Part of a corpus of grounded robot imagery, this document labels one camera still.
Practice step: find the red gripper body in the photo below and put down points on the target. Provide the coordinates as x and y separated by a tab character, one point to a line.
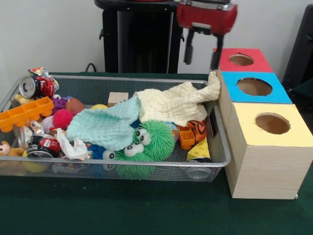
206	17

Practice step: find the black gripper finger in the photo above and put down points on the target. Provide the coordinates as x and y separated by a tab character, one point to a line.
216	53
189	48

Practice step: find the cream muslin cloth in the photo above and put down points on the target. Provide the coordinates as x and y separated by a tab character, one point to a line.
171	103

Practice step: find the mint green muslin cloth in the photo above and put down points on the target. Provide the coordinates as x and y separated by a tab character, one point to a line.
105	125

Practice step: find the shallow clear mesh bin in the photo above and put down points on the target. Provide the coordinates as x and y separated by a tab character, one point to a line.
221	147

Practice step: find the wooden box with three holes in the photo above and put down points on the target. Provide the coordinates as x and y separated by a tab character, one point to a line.
264	171

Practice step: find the orange tiger plush toy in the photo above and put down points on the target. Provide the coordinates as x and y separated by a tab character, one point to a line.
198	129

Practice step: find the small wooden cube block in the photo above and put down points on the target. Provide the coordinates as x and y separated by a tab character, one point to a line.
118	98

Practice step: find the orange toy block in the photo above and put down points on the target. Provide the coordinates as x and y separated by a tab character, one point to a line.
186	138

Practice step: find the large green spiky ball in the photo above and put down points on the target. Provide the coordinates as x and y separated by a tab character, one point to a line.
159	134

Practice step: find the yellow cheese wedge toy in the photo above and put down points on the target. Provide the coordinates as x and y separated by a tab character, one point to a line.
199	151

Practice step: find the small green spiky ball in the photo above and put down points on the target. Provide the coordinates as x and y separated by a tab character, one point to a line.
131	166

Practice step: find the pink spiky ball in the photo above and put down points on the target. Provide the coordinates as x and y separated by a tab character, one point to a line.
62	118

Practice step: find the red and black soda can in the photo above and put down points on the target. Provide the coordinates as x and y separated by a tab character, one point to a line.
46	145

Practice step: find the orange plastic toy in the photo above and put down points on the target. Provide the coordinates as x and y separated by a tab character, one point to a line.
24	113

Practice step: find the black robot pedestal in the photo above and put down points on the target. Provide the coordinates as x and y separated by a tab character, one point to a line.
142	44

